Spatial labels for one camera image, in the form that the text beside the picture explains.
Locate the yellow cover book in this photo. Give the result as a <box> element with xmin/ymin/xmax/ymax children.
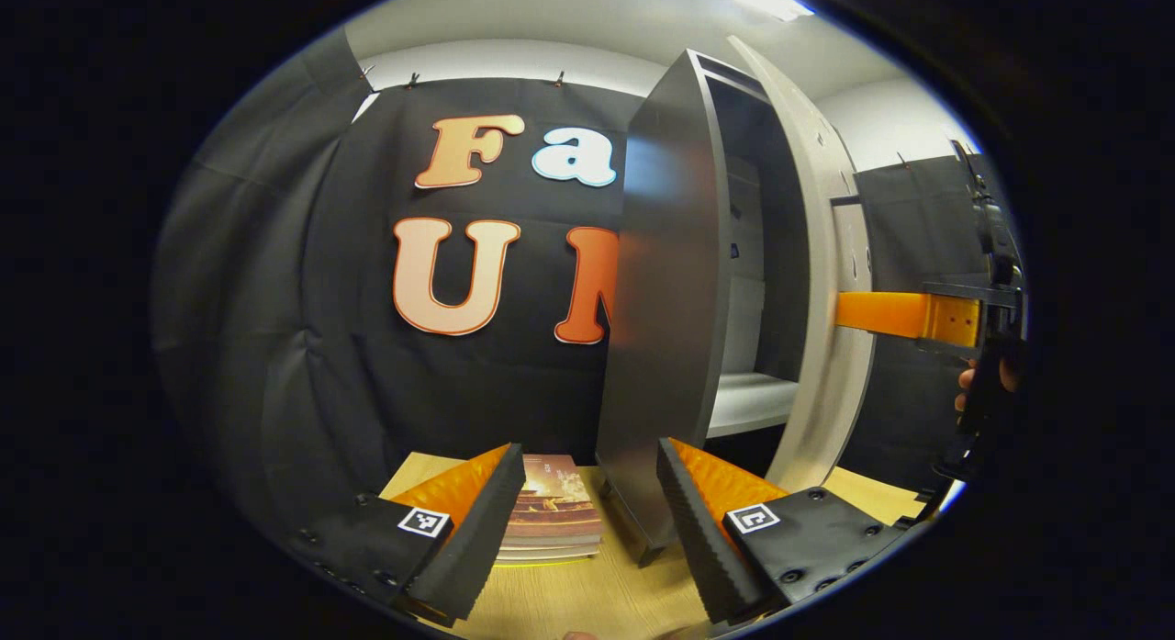
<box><xmin>496</xmin><ymin>550</ymin><xmax>599</xmax><ymax>566</ymax></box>

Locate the brown cover book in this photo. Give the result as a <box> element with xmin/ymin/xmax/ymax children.
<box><xmin>500</xmin><ymin>453</ymin><xmax>604</xmax><ymax>542</ymax></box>

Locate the black backdrop cloth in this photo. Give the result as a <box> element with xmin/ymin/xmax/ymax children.
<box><xmin>151</xmin><ymin>29</ymin><xmax>1011</xmax><ymax>531</ymax></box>

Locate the grey cabinet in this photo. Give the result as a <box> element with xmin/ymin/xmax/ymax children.
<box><xmin>595</xmin><ymin>48</ymin><xmax>813</xmax><ymax>567</ymax></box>

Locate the book with pale pages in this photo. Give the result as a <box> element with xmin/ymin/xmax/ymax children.
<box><xmin>496</xmin><ymin>537</ymin><xmax>602</xmax><ymax>556</ymax></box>

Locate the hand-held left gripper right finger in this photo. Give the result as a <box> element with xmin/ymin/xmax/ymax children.
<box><xmin>655</xmin><ymin>436</ymin><xmax>905</xmax><ymax>627</ymax></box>

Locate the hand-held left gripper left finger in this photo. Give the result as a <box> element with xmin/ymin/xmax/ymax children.
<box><xmin>294</xmin><ymin>441</ymin><xmax>529</xmax><ymax>627</ymax></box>

